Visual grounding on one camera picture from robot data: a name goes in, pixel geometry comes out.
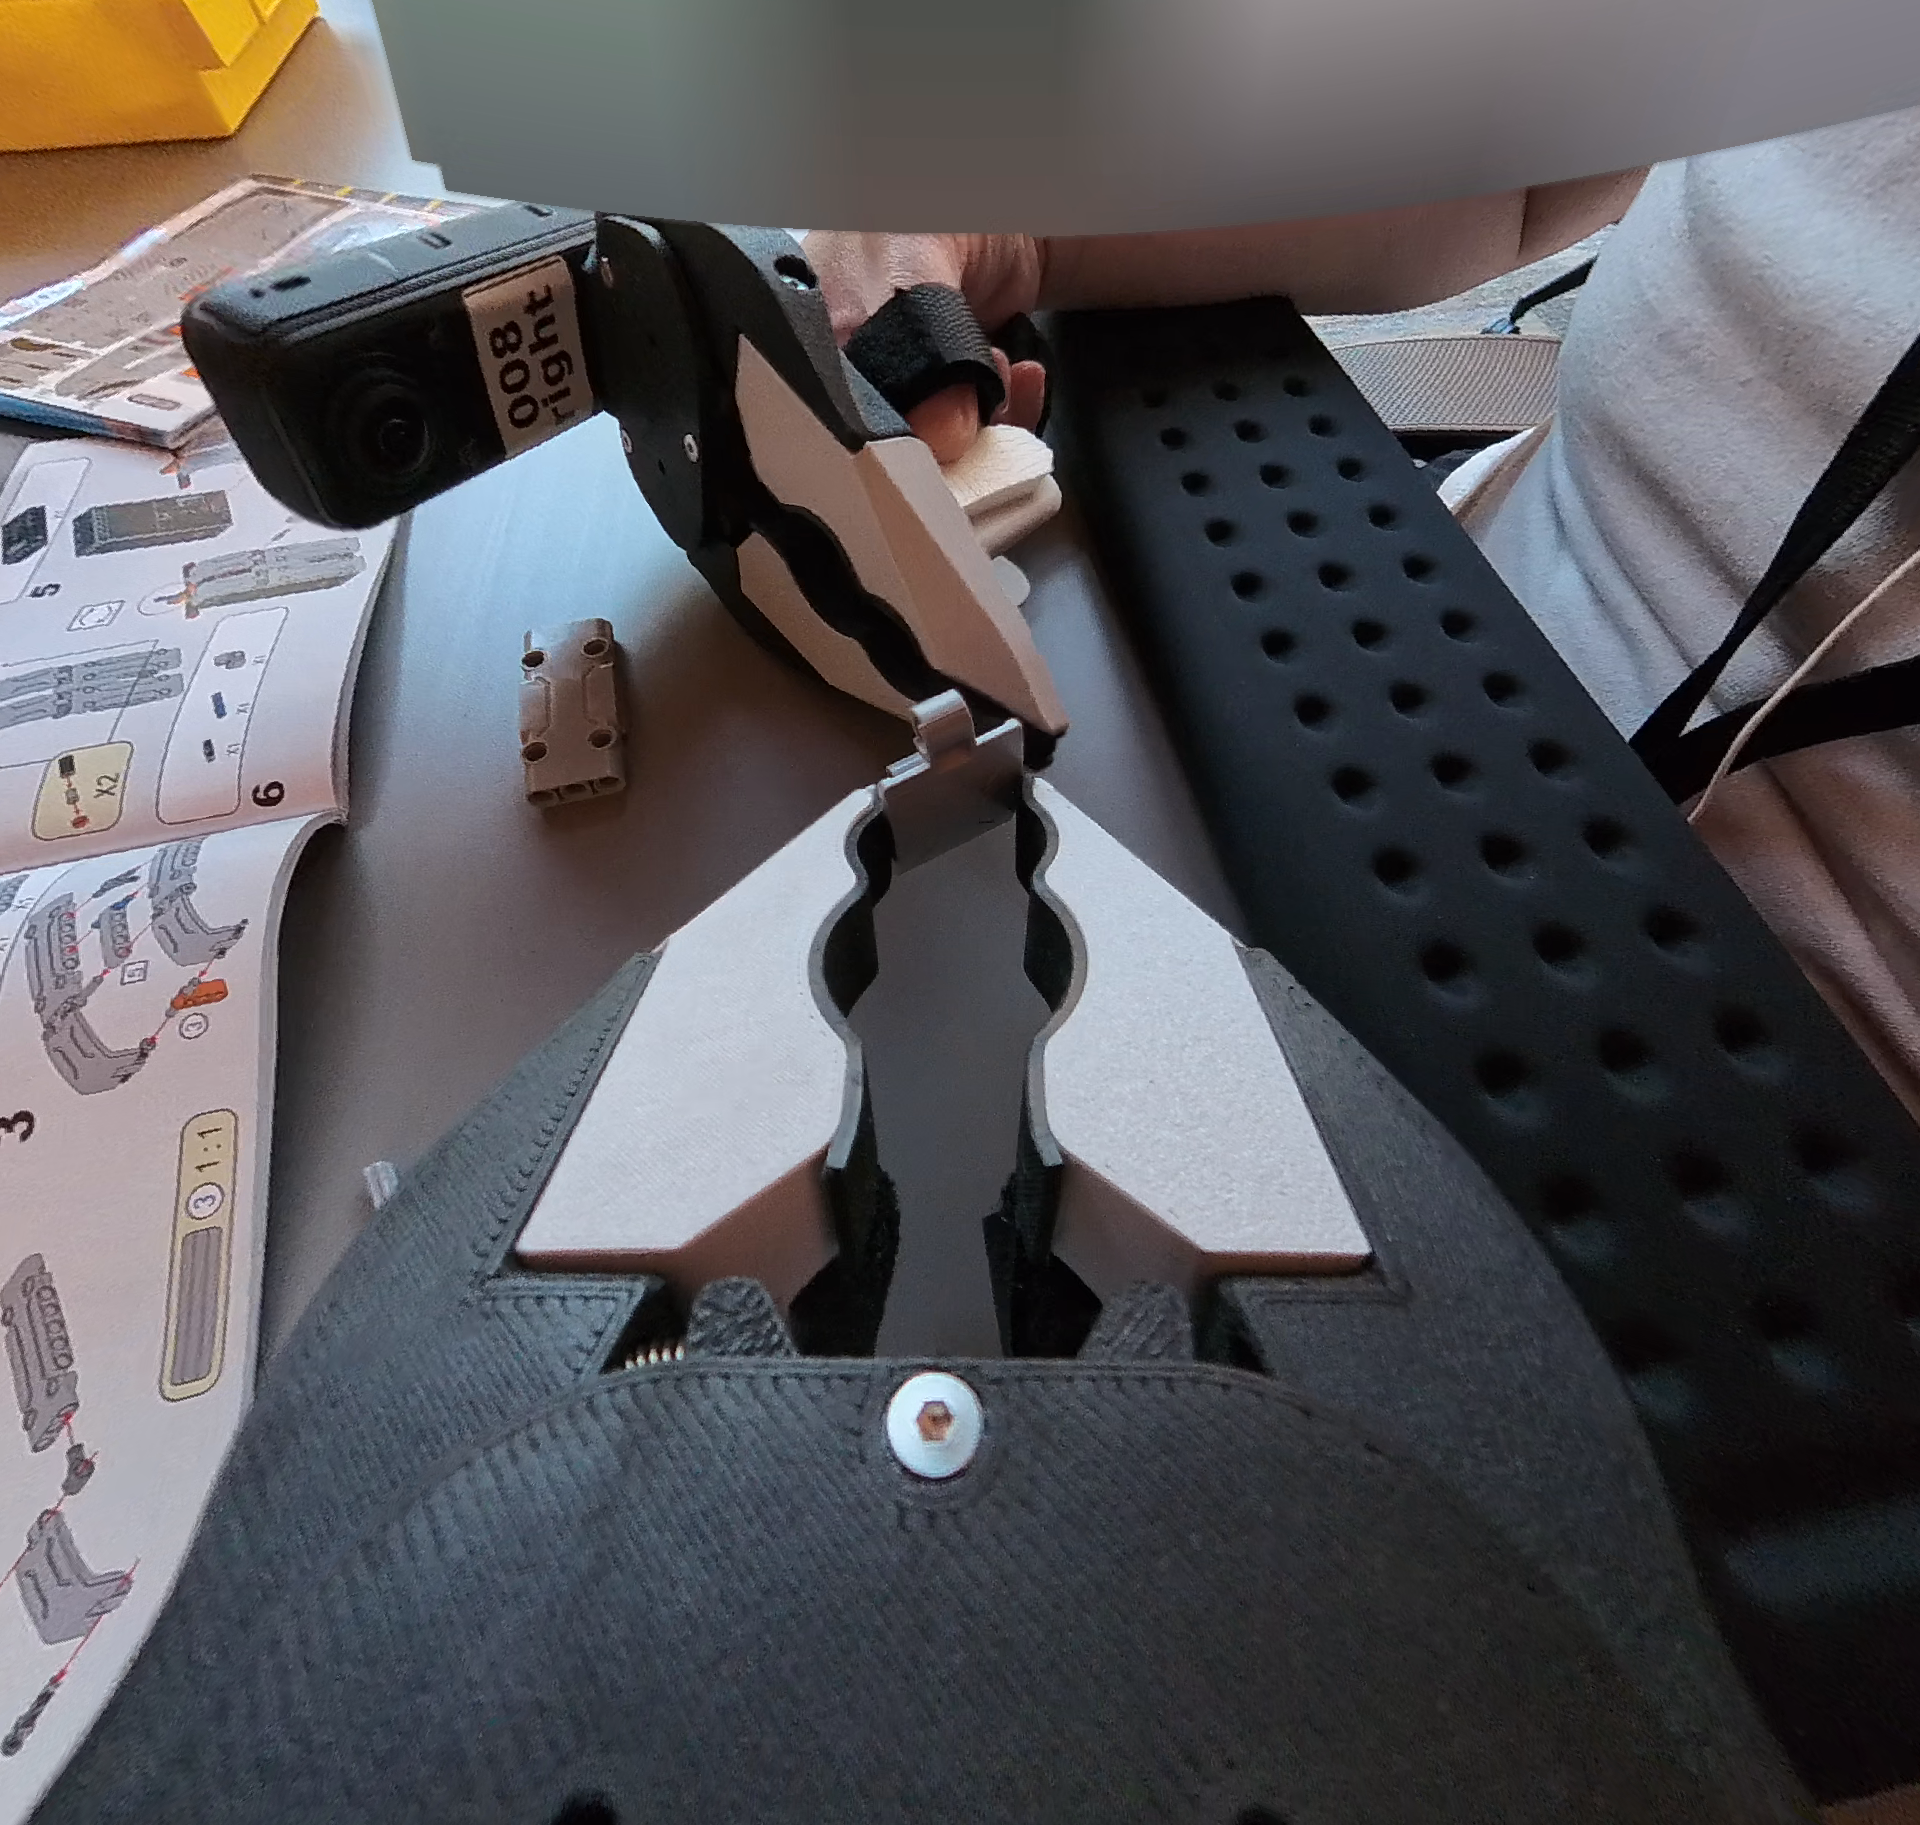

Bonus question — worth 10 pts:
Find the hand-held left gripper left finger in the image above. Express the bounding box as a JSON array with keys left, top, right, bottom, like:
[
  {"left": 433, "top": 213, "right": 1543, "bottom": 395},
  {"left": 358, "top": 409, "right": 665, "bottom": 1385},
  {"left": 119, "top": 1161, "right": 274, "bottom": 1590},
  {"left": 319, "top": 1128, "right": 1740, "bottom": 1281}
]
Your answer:
[{"left": 515, "top": 786, "right": 900, "bottom": 1358}]

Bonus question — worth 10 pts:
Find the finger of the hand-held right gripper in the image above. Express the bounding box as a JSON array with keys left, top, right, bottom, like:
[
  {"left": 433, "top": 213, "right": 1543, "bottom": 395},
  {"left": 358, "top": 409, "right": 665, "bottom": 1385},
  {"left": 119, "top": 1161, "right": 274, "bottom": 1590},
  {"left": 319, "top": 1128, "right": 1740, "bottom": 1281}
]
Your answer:
[
  {"left": 739, "top": 344, "right": 1074, "bottom": 744},
  {"left": 735, "top": 527, "right": 924, "bottom": 727}
]

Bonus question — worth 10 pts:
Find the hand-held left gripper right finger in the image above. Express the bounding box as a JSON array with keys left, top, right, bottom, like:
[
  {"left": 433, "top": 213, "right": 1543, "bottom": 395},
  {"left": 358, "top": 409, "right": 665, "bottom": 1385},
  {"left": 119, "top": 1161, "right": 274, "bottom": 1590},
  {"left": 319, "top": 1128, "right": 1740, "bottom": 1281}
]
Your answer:
[{"left": 987, "top": 779, "right": 1378, "bottom": 1358}]

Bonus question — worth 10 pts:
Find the grey panel part with tab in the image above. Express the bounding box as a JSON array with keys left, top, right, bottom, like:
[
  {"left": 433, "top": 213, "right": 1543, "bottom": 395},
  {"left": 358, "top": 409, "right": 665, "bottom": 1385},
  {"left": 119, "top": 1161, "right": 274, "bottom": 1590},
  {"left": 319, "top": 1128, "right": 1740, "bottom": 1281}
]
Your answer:
[{"left": 876, "top": 689, "right": 1036, "bottom": 873}]

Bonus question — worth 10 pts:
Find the grey panel with holes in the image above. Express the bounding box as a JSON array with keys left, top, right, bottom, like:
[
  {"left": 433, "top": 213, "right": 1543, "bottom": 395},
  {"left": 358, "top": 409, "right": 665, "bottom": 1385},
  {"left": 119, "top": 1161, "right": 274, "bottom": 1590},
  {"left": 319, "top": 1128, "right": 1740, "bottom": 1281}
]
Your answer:
[{"left": 516, "top": 618, "right": 629, "bottom": 807}]

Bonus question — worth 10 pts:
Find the person's right forearm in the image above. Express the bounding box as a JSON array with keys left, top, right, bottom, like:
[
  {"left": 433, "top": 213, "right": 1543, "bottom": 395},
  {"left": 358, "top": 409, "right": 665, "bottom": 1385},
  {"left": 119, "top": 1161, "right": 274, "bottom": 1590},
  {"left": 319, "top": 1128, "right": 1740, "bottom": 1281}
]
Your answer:
[{"left": 1034, "top": 190, "right": 1651, "bottom": 313}]

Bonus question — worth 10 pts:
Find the grey desk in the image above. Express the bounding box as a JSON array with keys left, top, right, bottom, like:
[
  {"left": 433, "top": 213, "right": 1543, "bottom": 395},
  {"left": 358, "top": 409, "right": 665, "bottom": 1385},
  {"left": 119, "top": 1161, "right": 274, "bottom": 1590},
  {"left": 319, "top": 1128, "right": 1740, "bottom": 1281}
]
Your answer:
[{"left": 0, "top": 0, "right": 1246, "bottom": 1408}]

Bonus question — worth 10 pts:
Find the person's right hand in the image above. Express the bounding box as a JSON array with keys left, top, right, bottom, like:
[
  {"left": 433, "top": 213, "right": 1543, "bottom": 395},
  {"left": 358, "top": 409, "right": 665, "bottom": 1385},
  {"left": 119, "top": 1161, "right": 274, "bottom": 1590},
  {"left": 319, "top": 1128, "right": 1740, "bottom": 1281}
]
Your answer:
[{"left": 801, "top": 227, "right": 1051, "bottom": 465}]

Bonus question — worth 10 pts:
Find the printed sticker sheet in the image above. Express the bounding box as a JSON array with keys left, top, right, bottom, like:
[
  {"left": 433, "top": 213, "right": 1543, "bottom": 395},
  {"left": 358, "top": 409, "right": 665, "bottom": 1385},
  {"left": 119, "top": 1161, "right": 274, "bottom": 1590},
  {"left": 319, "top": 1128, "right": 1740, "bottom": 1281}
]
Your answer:
[{"left": 0, "top": 175, "right": 601, "bottom": 450}]

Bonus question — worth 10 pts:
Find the open instruction booklet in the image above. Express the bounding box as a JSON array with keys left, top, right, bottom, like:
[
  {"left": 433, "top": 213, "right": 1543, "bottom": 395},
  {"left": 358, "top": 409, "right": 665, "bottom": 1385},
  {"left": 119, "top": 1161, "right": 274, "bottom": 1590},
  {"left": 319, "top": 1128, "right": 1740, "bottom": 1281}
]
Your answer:
[{"left": 0, "top": 422, "right": 408, "bottom": 1825}]

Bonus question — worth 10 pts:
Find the yellow plastic bin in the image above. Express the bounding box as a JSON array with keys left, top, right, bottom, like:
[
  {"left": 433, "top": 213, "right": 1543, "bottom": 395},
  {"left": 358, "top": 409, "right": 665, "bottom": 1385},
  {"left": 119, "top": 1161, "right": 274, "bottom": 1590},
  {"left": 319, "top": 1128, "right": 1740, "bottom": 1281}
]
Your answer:
[{"left": 0, "top": 0, "right": 330, "bottom": 154}]

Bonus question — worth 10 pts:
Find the person's white shirt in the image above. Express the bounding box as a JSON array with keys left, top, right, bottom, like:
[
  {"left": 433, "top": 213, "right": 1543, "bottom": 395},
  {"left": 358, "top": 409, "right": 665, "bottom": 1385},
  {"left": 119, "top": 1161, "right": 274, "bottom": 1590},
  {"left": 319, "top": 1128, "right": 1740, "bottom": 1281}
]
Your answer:
[{"left": 1439, "top": 101, "right": 1920, "bottom": 1107}]

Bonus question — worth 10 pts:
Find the black lanyard strap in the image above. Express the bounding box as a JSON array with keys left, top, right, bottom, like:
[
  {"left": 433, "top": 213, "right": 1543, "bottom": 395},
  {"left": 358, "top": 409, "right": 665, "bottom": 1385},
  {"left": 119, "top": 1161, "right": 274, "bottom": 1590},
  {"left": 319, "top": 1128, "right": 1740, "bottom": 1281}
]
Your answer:
[{"left": 1477, "top": 256, "right": 1920, "bottom": 807}]

